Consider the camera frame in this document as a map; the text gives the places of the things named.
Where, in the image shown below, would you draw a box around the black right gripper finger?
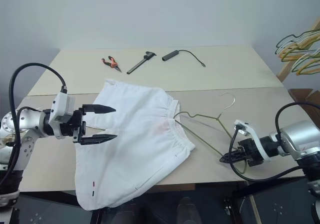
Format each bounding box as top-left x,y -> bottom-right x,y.
219,149 -> 248,164

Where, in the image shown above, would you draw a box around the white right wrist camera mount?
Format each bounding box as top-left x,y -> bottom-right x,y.
233,119 -> 273,163

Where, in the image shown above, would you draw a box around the black caliper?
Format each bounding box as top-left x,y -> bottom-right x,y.
126,50 -> 158,75

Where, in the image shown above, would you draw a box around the black USB hub with cable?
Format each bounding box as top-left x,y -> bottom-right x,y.
161,49 -> 207,68

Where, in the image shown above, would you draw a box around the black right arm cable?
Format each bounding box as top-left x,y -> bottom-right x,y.
229,101 -> 320,182

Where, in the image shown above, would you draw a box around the rack of wire hangers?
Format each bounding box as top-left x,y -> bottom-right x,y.
276,17 -> 320,83

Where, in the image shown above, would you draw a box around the olive green wire hanger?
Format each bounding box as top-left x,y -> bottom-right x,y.
173,92 -> 249,175

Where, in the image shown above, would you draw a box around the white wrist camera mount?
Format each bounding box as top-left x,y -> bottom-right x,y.
48,91 -> 76,139
233,119 -> 273,163

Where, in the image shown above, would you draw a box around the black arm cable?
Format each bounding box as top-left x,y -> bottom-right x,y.
229,101 -> 320,182
0,62 -> 68,185

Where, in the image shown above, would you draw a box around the white fabric shorts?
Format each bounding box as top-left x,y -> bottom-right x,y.
74,78 -> 196,211

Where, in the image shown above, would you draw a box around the brown cardboard box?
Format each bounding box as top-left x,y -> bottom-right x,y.
287,88 -> 320,104

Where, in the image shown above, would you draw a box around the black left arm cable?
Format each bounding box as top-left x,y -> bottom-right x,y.
0,62 -> 68,185

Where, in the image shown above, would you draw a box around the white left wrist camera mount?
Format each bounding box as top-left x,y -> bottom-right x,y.
48,91 -> 76,139

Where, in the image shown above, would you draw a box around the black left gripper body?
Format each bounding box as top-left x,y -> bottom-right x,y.
59,106 -> 87,145

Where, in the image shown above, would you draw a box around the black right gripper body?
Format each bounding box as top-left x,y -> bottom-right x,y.
237,138 -> 265,169

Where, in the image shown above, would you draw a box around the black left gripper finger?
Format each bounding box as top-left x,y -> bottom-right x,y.
81,104 -> 117,115
80,133 -> 118,146

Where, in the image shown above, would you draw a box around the red and black pliers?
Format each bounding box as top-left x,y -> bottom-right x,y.
101,55 -> 123,73

